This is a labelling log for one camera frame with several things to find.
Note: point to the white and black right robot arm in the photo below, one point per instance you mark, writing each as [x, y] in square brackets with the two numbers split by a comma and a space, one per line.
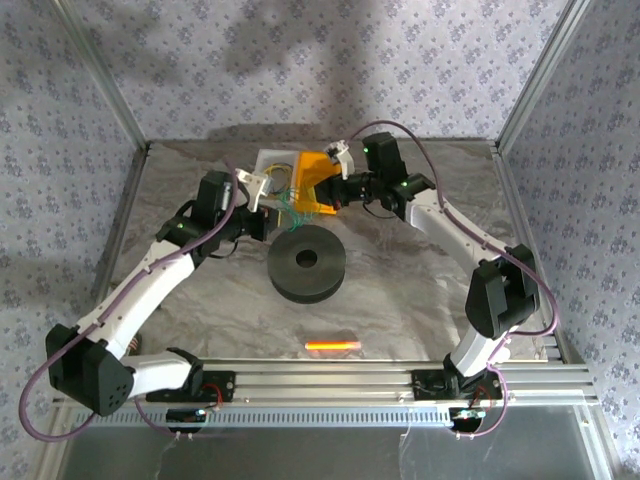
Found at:
[450, 225]

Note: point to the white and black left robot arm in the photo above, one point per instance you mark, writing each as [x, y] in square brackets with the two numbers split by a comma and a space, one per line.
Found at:
[150, 280]

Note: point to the yellow plastic bin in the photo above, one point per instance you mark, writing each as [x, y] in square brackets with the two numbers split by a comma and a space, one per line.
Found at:
[310, 172]

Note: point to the white plastic bin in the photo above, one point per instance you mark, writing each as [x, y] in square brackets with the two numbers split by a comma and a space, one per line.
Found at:
[265, 156]

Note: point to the orange glowing strip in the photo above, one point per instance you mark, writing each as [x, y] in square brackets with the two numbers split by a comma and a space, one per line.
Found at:
[332, 346]

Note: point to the grey metal panel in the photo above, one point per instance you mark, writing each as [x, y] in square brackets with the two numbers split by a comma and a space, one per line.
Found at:
[325, 455]

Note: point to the aluminium side frame rail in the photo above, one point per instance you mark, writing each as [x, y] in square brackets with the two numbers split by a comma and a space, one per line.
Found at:
[525, 225]
[120, 220]

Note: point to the aluminium upright frame post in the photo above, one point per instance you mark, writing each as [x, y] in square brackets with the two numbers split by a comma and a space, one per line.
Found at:
[107, 75]
[542, 75]

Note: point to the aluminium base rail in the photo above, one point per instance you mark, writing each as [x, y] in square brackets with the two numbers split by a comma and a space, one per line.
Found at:
[325, 380]

